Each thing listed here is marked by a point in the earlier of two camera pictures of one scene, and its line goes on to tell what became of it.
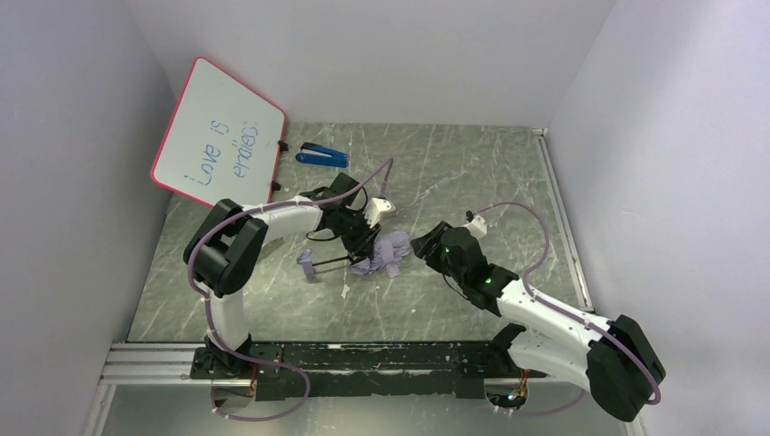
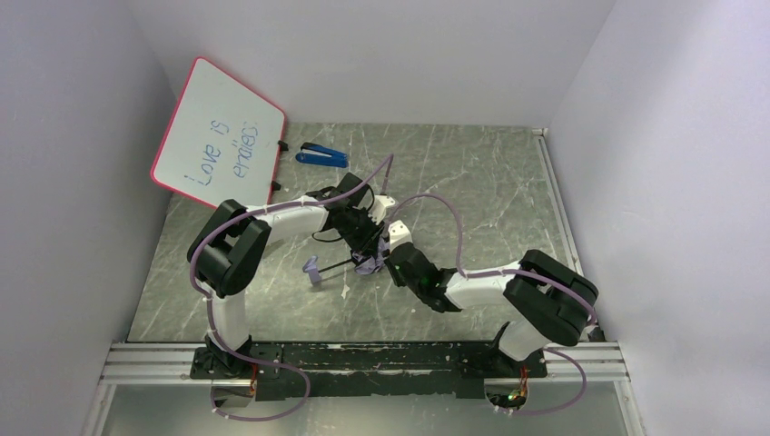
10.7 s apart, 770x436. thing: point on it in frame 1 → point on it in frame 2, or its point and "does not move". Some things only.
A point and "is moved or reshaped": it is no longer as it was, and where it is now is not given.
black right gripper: (429, 245) → (389, 259)
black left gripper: (359, 239) does not move
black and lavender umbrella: (388, 249) is moved or reshaped
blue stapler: (317, 154) does not move
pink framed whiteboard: (224, 142) does not move
